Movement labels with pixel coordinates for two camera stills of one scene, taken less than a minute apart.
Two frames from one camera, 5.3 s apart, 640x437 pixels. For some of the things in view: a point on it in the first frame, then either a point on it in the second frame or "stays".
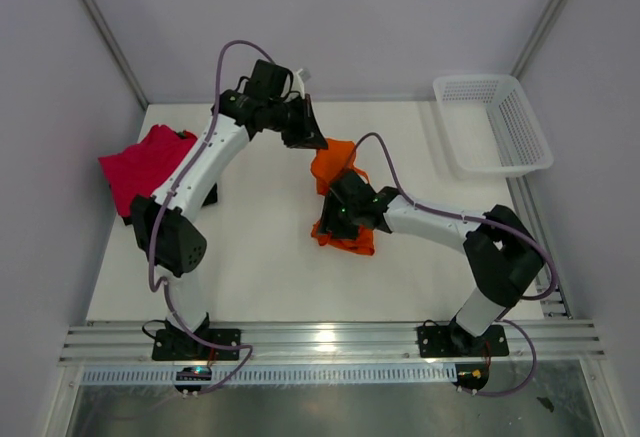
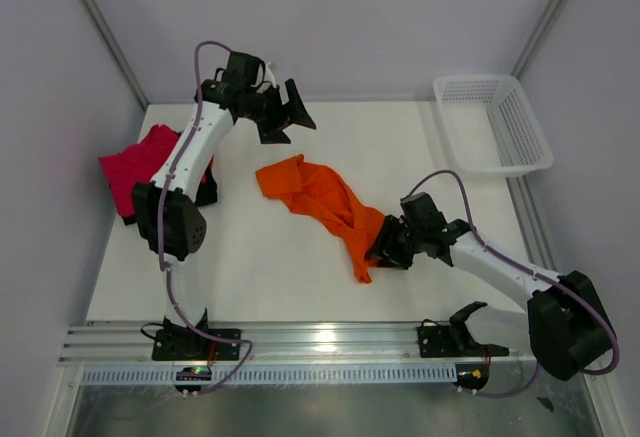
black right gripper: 329,219 -> 385,244
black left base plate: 180,345 stays
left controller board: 199,373 stays
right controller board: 472,375 stays
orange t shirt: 331,158 -> 319,192
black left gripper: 308,137 -> 269,134
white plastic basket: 491,127 stays
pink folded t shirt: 140,169 stays
